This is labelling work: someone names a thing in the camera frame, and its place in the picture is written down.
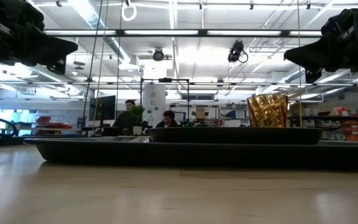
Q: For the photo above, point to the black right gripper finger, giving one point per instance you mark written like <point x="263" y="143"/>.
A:
<point x="309" y="57"/>

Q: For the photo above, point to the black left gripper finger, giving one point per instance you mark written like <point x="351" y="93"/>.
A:
<point x="48" y="49"/>

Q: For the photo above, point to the amber textured glass cup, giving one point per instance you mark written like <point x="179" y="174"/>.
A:
<point x="267" y="110"/>

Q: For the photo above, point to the dark grey round plate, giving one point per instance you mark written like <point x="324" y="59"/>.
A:
<point x="235" y="136"/>

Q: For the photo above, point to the red flat tray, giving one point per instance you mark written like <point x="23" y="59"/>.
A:
<point x="60" y="126"/>

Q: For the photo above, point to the black rectangular serving tray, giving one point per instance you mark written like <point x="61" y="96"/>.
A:
<point x="179" y="154"/>

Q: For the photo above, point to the red storage box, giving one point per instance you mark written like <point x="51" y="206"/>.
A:
<point x="43" y="120"/>

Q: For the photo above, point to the black computer monitor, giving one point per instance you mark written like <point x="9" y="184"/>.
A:
<point x="102" y="108"/>

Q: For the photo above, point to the blue box with white label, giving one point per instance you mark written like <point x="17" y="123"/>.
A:
<point x="233" y="114"/>

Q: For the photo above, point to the person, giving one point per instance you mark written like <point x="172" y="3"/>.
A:
<point x="126" y="119"/>
<point x="167" y="119"/>

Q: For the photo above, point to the green potted plant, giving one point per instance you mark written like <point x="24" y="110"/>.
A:
<point x="137" y="112"/>

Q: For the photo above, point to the white cylindrical tank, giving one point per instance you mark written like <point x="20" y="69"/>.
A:
<point x="153" y="102"/>

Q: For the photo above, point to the white plant pot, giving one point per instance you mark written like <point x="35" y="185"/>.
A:
<point x="137" y="130"/>

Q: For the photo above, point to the brown cardboard box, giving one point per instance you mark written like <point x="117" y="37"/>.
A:
<point x="200" y="113"/>

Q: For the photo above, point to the black overhead camera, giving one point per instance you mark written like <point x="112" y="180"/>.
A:
<point x="235" y="51"/>

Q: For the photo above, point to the black overhead frame beam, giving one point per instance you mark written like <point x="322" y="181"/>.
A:
<point x="154" y="36"/>

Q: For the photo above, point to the round black ceiling camera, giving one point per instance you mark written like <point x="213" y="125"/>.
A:
<point x="158" y="55"/>

